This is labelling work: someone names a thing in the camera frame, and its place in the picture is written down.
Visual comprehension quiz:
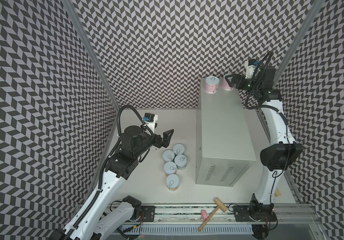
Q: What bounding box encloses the can teal label right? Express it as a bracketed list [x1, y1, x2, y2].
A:
[174, 155, 188, 170]

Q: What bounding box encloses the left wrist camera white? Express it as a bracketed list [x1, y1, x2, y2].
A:
[143, 113, 158, 124]

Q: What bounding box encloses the can teal label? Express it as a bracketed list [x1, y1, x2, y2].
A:
[174, 155, 188, 170]
[173, 144, 186, 156]

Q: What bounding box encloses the can teal label back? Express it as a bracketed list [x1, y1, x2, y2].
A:
[173, 144, 186, 156]

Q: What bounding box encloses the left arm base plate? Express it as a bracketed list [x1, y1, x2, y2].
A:
[111, 205, 157, 223]

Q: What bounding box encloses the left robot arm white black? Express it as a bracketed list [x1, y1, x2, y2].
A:
[49, 105, 174, 240]

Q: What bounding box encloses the pink label can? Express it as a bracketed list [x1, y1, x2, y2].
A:
[222, 79, 234, 91]
[204, 76, 220, 94]

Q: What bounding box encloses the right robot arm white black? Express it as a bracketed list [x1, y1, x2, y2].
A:
[225, 51, 304, 222]

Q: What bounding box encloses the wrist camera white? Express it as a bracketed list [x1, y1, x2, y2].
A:
[245, 59, 264, 79]
[143, 113, 158, 124]

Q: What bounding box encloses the orange label can front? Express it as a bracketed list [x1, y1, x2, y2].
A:
[166, 174, 180, 191]

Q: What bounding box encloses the aluminium rail frame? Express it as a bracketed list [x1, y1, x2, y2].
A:
[67, 203, 325, 240]

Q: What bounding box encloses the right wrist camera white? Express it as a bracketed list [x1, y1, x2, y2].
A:
[245, 59, 264, 79]

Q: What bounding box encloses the grey metal cabinet box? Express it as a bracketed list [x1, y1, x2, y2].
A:
[196, 79, 257, 187]

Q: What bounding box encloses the white vent grille strip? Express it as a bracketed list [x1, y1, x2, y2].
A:
[125, 224, 253, 236]

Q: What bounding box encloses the can centre lower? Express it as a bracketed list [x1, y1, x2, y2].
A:
[164, 162, 177, 176]

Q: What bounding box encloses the wooden mallet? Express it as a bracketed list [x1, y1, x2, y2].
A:
[198, 198, 228, 232]

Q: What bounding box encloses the can middle left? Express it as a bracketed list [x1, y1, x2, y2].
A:
[162, 150, 176, 163]

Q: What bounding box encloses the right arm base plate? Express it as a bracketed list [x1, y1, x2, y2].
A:
[231, 205, 277, 223]

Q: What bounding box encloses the small pink toy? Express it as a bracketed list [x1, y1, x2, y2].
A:
[201, 210, 208, 221]

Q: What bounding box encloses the small wooden block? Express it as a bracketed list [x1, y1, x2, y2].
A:
[274, 189, 282, 197]

